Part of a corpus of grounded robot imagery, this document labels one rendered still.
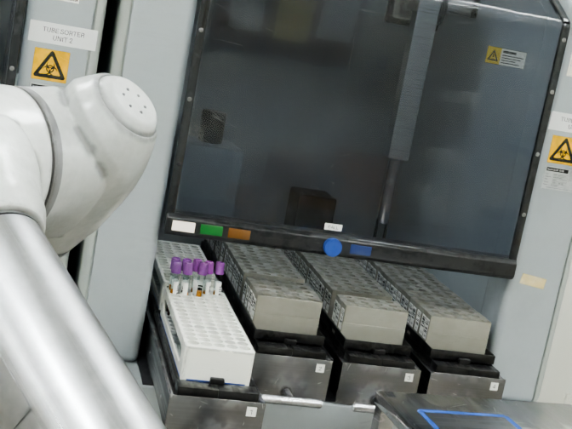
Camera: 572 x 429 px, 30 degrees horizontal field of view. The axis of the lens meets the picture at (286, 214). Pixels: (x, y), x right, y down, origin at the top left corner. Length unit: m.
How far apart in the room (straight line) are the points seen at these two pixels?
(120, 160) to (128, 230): 0.77
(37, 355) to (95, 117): 0.26
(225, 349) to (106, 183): 0.59
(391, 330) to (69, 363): 1.13
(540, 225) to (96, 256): 0.75
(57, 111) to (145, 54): 0.74
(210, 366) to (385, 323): 0.42
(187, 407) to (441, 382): 0.50
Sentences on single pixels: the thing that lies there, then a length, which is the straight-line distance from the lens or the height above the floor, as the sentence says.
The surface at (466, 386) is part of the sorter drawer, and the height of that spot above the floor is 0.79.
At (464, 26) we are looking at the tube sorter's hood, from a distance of 1.76.
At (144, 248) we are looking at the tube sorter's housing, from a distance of 1.71.
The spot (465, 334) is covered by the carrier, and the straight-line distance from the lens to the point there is 1.87.
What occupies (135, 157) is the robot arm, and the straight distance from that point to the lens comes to 0.95.
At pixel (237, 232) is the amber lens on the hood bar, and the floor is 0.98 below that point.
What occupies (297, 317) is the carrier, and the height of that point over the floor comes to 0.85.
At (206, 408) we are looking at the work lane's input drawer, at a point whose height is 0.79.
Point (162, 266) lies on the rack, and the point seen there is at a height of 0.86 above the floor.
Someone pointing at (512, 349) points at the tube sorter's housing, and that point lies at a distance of 1.94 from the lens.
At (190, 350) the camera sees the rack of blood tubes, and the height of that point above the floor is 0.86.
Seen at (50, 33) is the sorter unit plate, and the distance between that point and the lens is 1.66.
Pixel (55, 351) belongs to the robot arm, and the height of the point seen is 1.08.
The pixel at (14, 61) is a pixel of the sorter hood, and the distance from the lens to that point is 1.64.
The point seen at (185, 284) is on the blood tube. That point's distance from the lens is 1.72.
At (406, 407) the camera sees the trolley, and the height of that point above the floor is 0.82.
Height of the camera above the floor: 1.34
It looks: 11 degrees down
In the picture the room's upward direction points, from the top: 11 degrees clockwise
